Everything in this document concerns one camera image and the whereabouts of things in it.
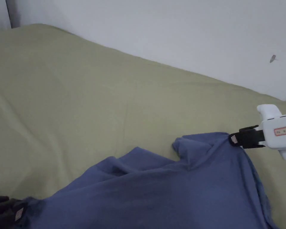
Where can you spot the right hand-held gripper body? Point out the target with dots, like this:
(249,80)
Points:
(278,140)

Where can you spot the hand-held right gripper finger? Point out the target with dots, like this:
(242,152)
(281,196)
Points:
(249,128)
(246,140)

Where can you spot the dark blue shirt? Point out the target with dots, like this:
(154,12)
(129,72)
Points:
(157,190)

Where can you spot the bed with pale green sheet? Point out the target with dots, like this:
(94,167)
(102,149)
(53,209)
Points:
(69,100)

